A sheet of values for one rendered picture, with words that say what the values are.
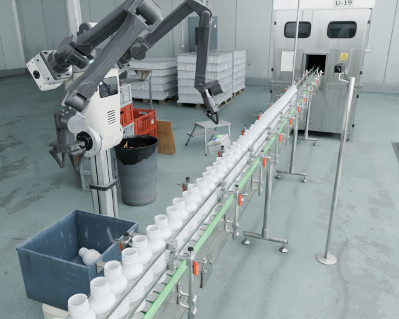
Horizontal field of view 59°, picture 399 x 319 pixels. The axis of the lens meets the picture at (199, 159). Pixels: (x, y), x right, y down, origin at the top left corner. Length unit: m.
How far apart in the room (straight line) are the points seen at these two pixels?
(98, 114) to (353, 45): 4.74
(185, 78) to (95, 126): 6.57
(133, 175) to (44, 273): 2.21
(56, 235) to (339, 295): 1.87
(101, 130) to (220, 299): 1.41
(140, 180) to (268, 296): 1.67
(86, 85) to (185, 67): 6.96
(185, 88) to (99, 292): 7.53
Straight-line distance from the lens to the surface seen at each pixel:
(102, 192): 1.85
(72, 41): 1.42
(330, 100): 5.99
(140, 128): 4.49
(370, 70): 11.48
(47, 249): 1.55
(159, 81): 8.58
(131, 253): 0.92
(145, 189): 3.57
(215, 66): 7.90
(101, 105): 1.66
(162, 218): 1.05
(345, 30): 5.89
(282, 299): 2.56
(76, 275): 1.30
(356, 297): 2.72
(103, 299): 0.83
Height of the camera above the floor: 1.67
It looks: 20 degrees down
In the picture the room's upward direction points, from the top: straight up
